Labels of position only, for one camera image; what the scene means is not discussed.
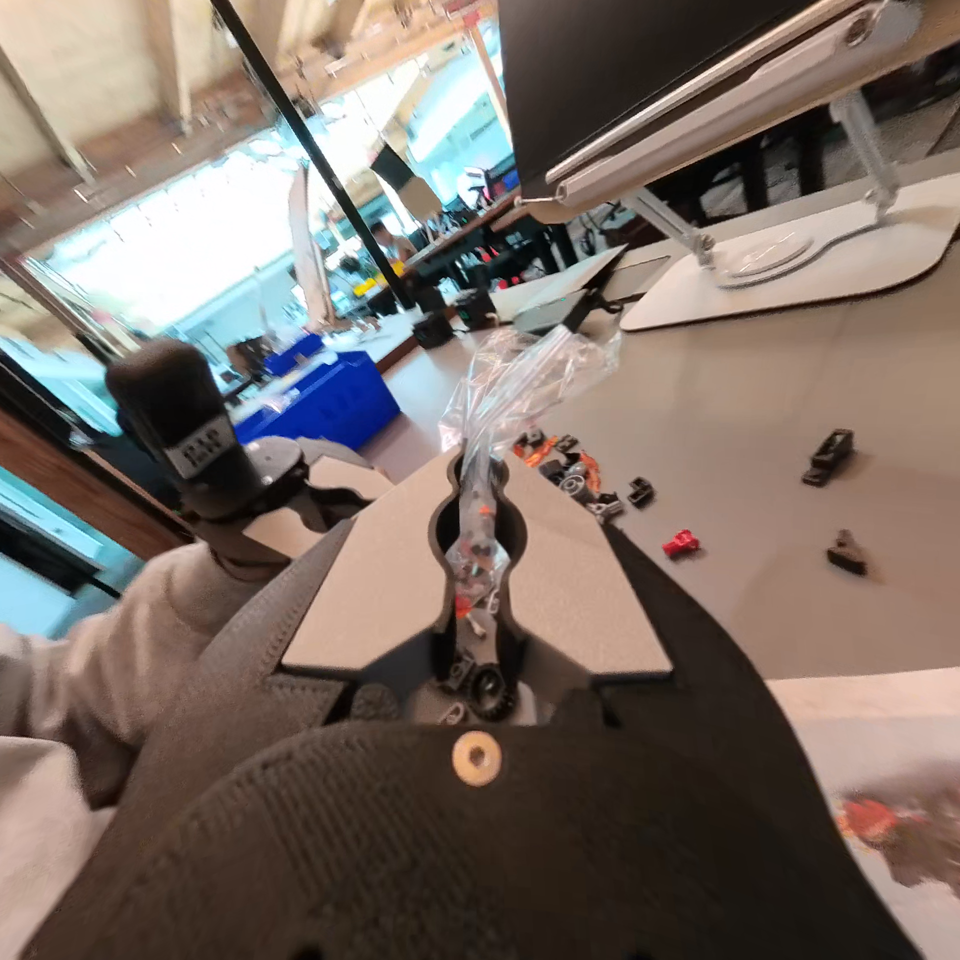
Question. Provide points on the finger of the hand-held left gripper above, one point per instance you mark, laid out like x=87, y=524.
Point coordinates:
x=352, y=480
x=285, y=529

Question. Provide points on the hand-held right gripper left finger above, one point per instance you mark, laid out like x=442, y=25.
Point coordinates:
x=367, y=592

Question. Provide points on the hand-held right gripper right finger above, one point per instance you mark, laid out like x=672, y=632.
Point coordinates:
x=585, y=592

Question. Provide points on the clear plastic bag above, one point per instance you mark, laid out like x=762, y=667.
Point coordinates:
x=525, y=367

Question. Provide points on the lego instruction booklet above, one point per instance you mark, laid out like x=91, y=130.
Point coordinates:
x=825, y=712

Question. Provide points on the person's left forearm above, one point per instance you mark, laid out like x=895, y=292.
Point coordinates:
x=112, y=660

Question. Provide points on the red lego brick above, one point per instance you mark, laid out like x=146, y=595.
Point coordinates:
x=681, y=544

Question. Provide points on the dark grey lego brick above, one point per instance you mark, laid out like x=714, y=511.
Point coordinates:
x=829, y=457

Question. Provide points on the blue plastic bin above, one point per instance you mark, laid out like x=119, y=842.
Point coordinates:
x=296, y=360
x=330, y=405

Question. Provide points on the cardboard display board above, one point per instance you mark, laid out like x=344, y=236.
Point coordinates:
x=307, y=247

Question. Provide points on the silver foil pouch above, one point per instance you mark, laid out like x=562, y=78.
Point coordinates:
x=555, y=281

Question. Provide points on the black metal pole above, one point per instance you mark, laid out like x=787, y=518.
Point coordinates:
x=300, y=127

